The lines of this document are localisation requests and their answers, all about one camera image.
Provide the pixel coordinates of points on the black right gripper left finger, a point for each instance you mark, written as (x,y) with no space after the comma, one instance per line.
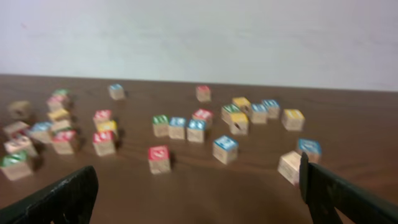
(68,200)

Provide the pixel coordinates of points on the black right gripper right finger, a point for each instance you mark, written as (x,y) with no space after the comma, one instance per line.
(325,193)

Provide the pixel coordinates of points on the plain white block right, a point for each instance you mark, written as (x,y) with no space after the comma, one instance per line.
(289,167)

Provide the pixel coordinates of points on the blue D block lower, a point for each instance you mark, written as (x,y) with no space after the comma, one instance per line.
(312,149)

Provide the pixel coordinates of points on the blue d block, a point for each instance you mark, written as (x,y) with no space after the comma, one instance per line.
(312,149)
(273,108)

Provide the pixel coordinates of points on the red A block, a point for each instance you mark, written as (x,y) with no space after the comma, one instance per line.
(65,142)

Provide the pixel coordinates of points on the green N block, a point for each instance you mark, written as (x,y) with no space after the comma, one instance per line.
(17,165)

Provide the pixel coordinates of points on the red U block lower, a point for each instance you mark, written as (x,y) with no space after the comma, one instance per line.
(103,143)

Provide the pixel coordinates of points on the red u block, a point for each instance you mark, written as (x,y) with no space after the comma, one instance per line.
(103,143)
(101,116)

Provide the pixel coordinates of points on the soccer ball block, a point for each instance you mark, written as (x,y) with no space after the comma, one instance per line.
(22,143)

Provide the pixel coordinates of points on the plain white green-edged block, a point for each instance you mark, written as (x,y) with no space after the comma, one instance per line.
(61,125)

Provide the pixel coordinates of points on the blue P block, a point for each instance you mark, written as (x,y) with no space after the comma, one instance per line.
(41,132)

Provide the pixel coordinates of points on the yellow 8 block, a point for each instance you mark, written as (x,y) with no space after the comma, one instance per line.
(293,120)

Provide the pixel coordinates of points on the yellow block centre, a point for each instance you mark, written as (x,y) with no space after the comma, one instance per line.
(110,125)

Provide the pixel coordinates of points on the yellow block near P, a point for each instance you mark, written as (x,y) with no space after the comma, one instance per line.
(59,115)

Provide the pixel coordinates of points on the red U block upper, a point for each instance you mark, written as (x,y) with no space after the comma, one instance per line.
(101,116)

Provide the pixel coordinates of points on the red Q block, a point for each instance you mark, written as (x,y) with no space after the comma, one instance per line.
(159,159)

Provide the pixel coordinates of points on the red X block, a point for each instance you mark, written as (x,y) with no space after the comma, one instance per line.
(57,102)

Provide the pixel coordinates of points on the blue D block upper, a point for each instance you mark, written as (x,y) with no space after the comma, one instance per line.
(273,108)

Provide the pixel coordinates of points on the blue 5 block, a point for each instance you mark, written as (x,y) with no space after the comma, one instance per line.
(259,114)

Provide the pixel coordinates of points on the yellow block far left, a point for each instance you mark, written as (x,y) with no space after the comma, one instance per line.
(20,110)

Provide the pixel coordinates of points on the blue 2 block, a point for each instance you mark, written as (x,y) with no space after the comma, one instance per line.
(225,149)

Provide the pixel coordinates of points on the yellow block below Z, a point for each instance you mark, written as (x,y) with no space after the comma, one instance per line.
(239,124)

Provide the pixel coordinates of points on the green F block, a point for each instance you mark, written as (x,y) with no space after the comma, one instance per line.
(61,92)

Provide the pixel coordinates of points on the yellow block top right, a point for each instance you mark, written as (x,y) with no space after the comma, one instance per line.
(243,104)

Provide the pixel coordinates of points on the green B block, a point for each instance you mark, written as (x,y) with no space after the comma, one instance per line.
(160,125)

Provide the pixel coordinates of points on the blue X block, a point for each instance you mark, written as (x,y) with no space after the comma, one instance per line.
(116,92)

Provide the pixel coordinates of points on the green Z block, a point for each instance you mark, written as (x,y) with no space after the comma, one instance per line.
(227,111)

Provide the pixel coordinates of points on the blue L block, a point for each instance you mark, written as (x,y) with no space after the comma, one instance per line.
(177,128)

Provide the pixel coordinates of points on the red I block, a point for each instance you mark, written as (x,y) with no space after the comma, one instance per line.
(205,115)

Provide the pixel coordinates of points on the blue T block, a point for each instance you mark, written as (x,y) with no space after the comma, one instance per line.
(196,130)

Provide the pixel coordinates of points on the red M block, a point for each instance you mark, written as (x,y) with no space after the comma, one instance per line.
(203,93)

